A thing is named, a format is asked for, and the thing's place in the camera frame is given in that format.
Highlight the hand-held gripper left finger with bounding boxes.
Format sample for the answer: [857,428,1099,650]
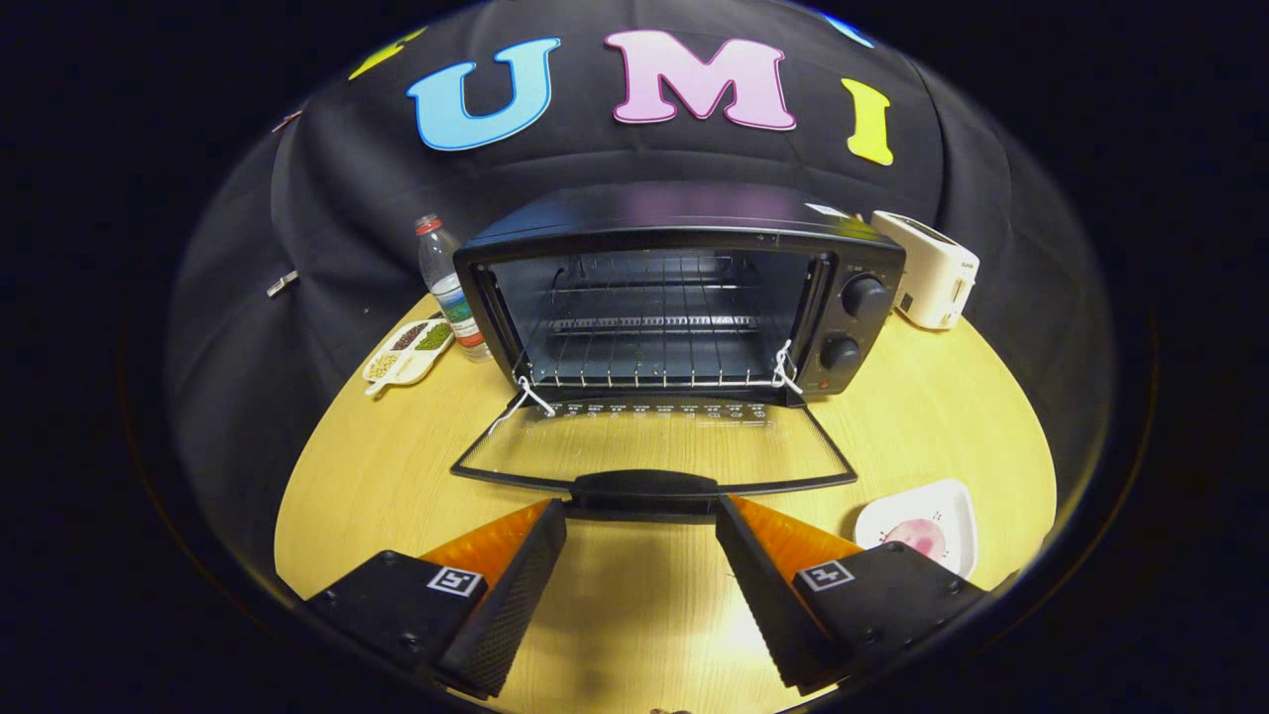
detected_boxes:
[305,499,568,700]

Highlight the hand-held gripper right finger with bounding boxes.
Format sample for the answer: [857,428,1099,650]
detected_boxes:
[716,494,987,695]

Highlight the white square plate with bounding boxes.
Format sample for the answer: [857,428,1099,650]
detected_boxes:
[855,479,980,579]

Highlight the black toaster oven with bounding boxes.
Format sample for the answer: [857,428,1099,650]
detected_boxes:
[451,181,906,522]

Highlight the white pop-up toaster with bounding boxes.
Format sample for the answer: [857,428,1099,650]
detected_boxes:
[870,210,981,330]

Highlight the white divided bean tray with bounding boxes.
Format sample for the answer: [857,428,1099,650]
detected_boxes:
[362,317,455,396]

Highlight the clear plastic water bottle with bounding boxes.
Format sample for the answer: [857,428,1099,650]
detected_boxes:
[415,214,492,363]

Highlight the metal wire oven rack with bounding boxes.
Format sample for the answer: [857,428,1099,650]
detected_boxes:
[520,253,799,390]

